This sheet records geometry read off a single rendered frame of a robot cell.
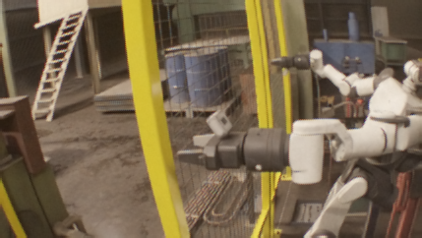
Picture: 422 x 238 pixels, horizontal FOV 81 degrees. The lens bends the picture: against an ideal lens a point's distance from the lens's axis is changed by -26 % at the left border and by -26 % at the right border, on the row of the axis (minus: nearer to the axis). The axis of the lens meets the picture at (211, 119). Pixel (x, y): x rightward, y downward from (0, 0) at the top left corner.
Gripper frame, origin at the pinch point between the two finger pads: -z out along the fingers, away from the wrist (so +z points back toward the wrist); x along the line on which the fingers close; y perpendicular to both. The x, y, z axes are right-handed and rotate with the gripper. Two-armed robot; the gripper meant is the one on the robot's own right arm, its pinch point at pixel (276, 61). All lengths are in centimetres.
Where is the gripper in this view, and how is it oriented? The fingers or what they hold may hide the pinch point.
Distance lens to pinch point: 175.2
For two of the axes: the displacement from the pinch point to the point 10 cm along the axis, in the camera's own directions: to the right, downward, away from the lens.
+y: -1.2, -9.5, -3.1
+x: 3.3, -3.3, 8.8
